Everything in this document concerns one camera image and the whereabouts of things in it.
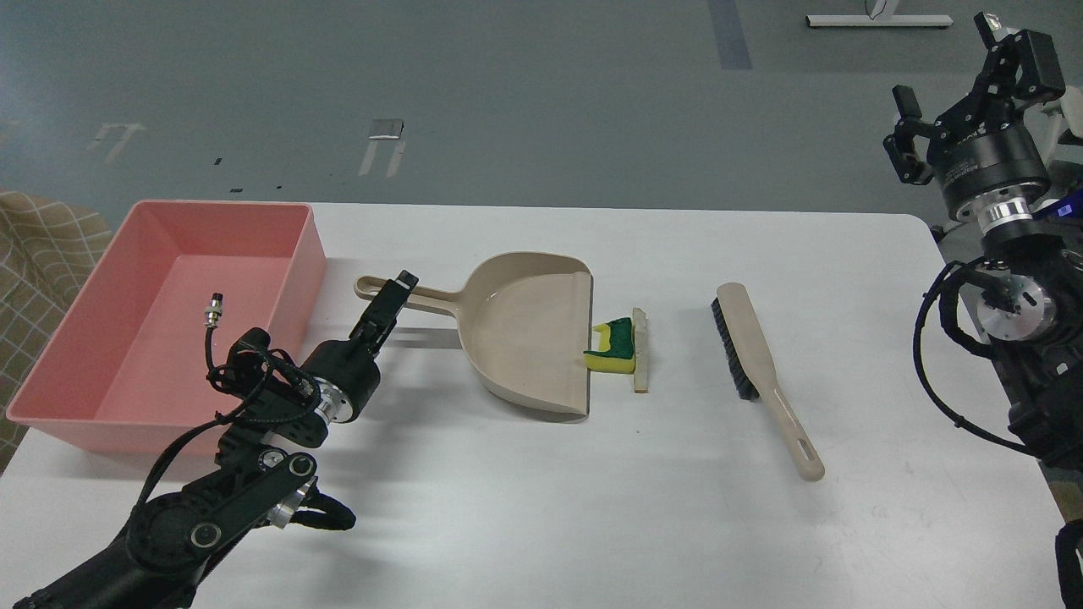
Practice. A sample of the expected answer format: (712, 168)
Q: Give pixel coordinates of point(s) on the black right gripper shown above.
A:
(983, 151)

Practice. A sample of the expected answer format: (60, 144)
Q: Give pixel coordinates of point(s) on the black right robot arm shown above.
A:
(1018, 305)

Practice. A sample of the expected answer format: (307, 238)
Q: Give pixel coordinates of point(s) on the white table foot bar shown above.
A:
(932, 22)

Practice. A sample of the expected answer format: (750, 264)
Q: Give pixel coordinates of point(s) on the beige plastic dustpan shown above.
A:
(524, 322)

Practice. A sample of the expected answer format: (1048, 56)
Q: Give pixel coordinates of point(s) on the checkered beige cloth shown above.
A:
(48, 251)

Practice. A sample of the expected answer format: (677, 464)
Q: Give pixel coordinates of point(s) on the white office chair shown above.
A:
(1064, 123)

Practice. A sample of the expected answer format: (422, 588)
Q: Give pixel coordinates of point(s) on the yellow green sponge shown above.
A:
(616, 347)

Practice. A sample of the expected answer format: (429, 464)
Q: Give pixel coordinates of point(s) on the white beige sponge slice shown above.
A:
(641, 375)

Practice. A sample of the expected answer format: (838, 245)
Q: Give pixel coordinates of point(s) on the pink plastic bin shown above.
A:
(125, 371)

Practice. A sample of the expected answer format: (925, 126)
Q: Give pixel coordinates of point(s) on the beige hand brush black bristles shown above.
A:
(752, 368)

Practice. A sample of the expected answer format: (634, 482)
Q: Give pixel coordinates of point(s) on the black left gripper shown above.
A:
(346, 371)

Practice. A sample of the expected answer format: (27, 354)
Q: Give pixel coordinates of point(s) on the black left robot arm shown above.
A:
(246, 469)

